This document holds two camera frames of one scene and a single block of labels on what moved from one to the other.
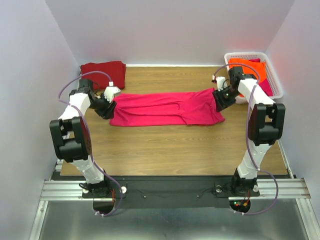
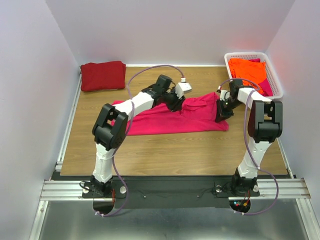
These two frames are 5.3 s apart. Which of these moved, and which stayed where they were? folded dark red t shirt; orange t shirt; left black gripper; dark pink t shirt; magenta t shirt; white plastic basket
Moved: left black gripper; magenta t shirt
Stayed: white plastic basket; folded dark red t shirt; orange t shirt; dark pink t shirt
